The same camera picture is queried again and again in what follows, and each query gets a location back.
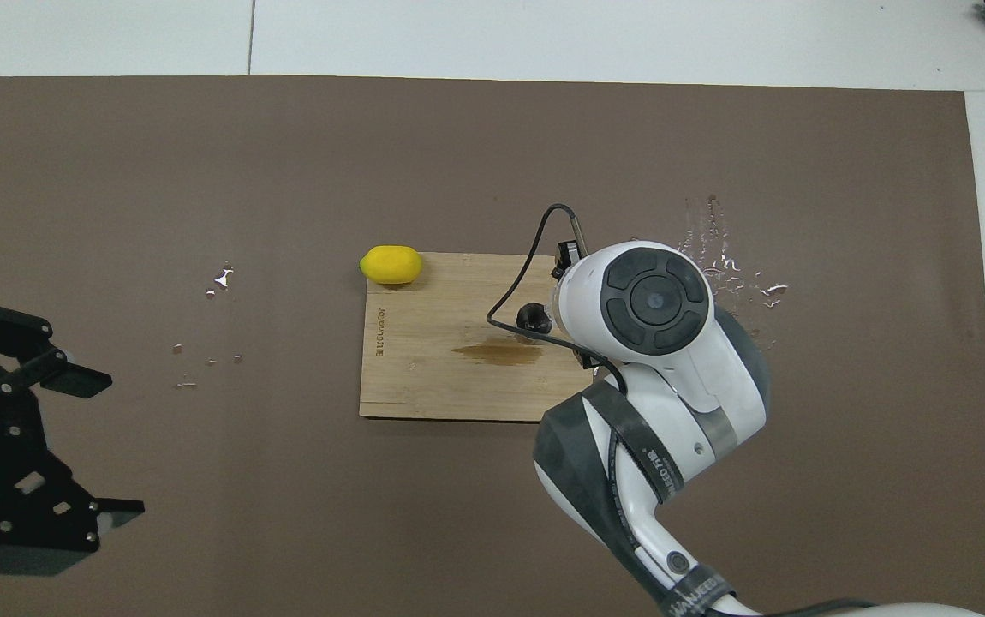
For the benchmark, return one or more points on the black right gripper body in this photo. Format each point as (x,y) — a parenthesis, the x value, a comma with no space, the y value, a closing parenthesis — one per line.
(570,260)

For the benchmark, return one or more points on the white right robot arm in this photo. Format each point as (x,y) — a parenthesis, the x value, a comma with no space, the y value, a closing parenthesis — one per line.
(655,300)

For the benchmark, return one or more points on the yellow lemon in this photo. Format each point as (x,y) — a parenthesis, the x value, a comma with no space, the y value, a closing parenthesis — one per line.
(390,264)

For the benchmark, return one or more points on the wooden cutting board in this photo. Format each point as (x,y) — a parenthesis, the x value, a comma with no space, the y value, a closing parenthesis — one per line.
(424,377)

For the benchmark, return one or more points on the brown table mat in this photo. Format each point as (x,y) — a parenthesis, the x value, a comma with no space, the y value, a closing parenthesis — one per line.
(287,531)

